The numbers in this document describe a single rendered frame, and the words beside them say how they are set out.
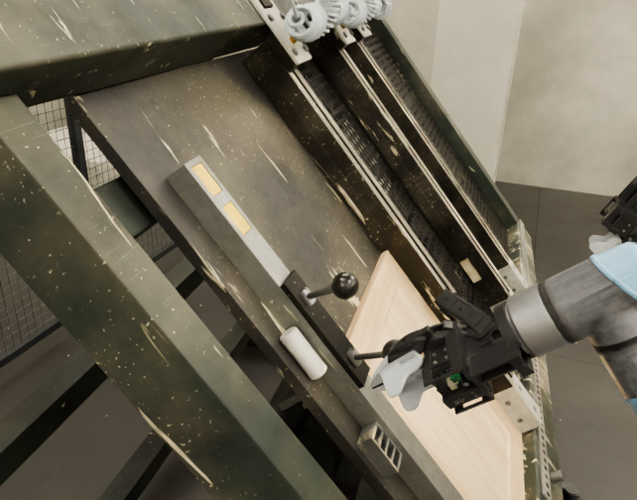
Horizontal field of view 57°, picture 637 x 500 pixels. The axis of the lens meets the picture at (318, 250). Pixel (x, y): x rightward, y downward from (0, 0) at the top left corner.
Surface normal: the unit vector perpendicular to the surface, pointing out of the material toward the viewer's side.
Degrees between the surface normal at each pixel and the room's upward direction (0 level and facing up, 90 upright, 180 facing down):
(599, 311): 83
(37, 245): 90
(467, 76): 90
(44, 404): 0
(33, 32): 50
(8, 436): 0
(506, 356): 44
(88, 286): 90
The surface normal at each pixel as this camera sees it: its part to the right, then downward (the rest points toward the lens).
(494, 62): -0.35, 0.38
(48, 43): 0.76, -0.48
